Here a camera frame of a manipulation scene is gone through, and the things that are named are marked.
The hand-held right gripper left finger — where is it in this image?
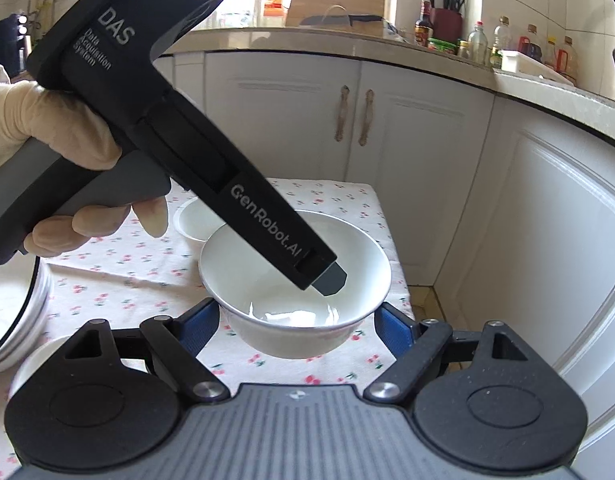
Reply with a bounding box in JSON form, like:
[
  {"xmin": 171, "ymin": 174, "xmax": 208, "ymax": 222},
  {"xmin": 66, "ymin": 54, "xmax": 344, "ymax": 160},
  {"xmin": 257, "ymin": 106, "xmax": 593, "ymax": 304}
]
[{"xmin": 62, "ymin": 297, "xmax": 233, "ymax": 406}]

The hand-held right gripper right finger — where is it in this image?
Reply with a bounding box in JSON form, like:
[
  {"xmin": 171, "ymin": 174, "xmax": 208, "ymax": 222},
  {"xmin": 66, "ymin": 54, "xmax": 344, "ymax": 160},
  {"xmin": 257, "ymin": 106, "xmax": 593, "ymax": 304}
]
[{"xmin": 363, "ymin": 302, "xmax": 531, "ymax": 406}]

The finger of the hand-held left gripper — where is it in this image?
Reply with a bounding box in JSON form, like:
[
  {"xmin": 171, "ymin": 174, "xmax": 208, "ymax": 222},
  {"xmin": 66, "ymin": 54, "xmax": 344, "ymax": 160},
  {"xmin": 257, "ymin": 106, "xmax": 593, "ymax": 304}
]
[{"xmin": 310, "ymin": 260, "xmax": 348, "ymax": 297}]

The white floral bowl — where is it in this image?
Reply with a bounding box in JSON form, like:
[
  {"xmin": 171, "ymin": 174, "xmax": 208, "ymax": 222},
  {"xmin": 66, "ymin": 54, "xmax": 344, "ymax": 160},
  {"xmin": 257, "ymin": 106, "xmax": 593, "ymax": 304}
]
[
  {"xmin": 172, "ymin": 196, "xmax": 228, "ymax": 243},
  {"xmin": 8, "ymin": 335, "xmax": 81, "ymax": 401},
  {"xmin": 199, "ymin": 210, "xmax": 392, "ymax": 360}
]

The person's left hand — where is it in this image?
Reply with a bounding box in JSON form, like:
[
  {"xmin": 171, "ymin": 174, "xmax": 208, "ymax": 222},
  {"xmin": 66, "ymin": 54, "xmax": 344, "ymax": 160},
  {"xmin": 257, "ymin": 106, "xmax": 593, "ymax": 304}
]
[{"xmin": 0, "ymin": 80, "xmax": 169, "ymax": 259}]

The cherry print tablecloth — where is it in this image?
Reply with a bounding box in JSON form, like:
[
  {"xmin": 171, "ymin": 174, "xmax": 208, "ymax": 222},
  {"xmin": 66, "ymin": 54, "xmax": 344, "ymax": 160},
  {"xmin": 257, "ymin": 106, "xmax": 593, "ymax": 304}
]
[{"xmin": 0, "ymin": 177, "xmax": 415, "ymax": 466}]

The white cabinet door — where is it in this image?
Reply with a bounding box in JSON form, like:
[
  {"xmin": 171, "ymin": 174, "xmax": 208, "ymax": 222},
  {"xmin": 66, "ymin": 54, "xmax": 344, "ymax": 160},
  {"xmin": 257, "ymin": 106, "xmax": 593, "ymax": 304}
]
[
  {"xmin": 205, "ymin": 52, "xmax": 363, "ymax": 183},
  {"xmin": 347, "ymin": 62, "xmax": 495, "ymax": 286},
  {"xmin": 437, "ymin": 95, "xmax": 615, "ymax": 401}
]

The stone kitchen countertop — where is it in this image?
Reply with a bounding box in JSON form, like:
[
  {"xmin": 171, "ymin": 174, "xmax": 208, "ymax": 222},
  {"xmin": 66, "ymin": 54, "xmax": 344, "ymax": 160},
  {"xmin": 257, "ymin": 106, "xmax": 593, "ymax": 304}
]
[{"xmin": 152, "ymin": 25, "xmax": 615, "ymax": 141}]

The black kitchen appliance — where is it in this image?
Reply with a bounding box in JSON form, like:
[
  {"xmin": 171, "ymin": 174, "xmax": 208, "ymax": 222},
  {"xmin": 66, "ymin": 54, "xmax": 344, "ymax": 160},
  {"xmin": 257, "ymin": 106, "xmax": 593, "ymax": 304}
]
[{"xmin": 0, "ymin": 12, "xmax": 28, "ymax": 76}]

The dark sauce bottle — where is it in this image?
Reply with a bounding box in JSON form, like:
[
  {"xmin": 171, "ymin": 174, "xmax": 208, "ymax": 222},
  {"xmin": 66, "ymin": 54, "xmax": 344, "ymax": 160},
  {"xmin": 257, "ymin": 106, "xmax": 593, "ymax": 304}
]
[{"xmin": 414, "ymin": 1, "xmax": 435, "ymax": 47}]

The clear glass bottle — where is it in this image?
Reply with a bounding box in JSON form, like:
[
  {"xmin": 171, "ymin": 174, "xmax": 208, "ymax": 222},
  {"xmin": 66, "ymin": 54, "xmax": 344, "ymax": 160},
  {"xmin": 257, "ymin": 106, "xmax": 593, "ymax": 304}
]
[
  {"xmin": 467, "ymin": 21, "xmax": 488, "ymax": 63},
  {"xmin": 490, "ymin": 16, "xmax": 511, "ymax": 68}
]

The dark red knife block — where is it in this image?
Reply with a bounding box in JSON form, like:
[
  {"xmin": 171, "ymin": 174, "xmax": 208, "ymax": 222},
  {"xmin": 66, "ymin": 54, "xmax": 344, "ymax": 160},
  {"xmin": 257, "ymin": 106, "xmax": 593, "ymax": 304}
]
[{"xmin": 427, "ymin": 0, "xmax": 465, "ymax": 47}]

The white plastic container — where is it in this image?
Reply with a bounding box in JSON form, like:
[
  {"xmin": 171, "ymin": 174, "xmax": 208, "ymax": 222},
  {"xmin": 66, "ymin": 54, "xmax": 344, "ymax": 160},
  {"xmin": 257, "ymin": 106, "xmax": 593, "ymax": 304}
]
[{"xmin": 501, "ymin": 50, "xmax": 573, "ymax": 86}]

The bronze cabinet handle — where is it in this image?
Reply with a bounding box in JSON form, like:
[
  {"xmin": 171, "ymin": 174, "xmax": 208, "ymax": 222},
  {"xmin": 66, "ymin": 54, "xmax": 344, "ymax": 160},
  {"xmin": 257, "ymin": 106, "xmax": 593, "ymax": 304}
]
[
  {"xmin": 335, "ymin": 85, "xmax": 351, "ymax": 142},
  {"xmin": 360, "ymin": 89, "xmax": 375, "ymax": 147}
]

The red handle oil bottle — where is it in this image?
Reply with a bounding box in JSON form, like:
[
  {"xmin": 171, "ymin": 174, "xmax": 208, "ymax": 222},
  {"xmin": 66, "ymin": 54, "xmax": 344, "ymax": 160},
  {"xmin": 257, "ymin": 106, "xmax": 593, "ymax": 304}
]
[{"xmin": 517, "ymin": 24, "xmax": 543, "ymax": 58}]

